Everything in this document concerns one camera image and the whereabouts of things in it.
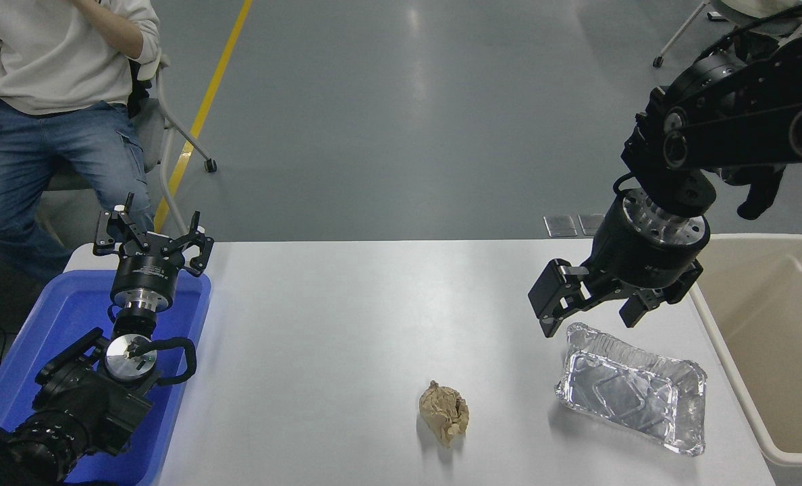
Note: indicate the person's left forearm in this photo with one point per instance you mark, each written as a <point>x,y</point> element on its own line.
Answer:
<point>121,30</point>

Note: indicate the grey chair with white frame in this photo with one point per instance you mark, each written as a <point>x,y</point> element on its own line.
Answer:
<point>150,131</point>

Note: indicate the large pale bin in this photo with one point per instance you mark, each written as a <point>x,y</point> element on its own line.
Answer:
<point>772,337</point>

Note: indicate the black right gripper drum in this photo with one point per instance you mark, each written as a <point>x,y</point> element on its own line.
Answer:
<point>637,263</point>

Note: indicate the grey wheeled chair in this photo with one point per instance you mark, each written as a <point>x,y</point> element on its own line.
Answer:
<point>678,30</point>

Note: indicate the crumpled tan paper ball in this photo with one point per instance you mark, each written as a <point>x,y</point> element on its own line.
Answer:
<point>445,412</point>

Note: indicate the blue plastic tray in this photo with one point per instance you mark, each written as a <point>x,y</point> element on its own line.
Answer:
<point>70,310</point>

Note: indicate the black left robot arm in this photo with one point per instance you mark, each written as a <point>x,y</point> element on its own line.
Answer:
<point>84,405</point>

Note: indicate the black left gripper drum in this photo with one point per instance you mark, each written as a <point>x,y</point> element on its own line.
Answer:
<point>146,270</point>

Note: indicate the rectangular foil tray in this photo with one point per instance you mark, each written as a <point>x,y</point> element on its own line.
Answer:
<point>634,391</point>

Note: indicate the metal floor plate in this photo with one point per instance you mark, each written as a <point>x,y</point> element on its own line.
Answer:
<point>560,226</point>
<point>590,224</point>

